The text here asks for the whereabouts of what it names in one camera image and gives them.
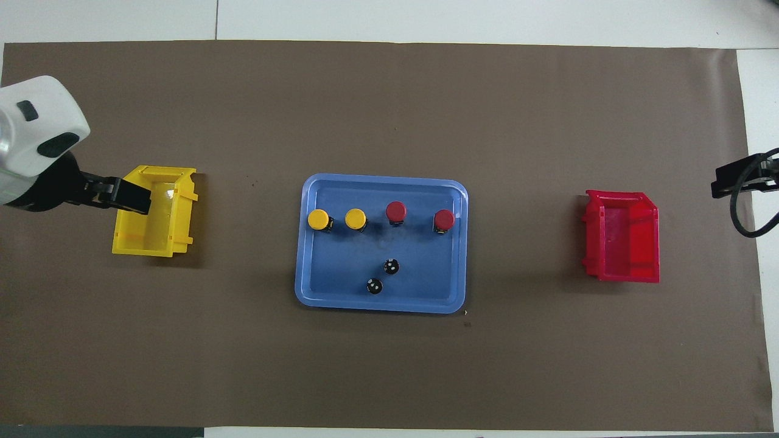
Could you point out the yellow plastic parts bin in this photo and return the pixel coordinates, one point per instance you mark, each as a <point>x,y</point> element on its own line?
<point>131,243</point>

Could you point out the brown paper table mat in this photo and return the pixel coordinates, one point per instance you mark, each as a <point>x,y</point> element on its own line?
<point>389,121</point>

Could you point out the black cylindrical capacitor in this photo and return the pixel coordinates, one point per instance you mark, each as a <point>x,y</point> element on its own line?
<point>374,286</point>
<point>391,266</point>

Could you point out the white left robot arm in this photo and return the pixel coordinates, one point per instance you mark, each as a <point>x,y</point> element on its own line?
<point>36,121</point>

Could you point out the red push button switch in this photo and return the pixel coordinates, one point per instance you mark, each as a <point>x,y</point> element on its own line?
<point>443,219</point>
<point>396,211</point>

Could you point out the yellow push button switch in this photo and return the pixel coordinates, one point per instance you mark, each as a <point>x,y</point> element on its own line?
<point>318,219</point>
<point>356,219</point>

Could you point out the red plastic parts bin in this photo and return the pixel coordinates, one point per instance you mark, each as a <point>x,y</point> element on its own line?
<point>627,243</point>

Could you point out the blue plastic tray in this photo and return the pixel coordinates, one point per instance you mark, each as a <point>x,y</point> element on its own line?
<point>341,267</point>

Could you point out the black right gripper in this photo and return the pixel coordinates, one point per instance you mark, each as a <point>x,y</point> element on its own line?
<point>772,176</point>

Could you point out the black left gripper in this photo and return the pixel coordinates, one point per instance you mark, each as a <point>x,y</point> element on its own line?
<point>55,191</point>

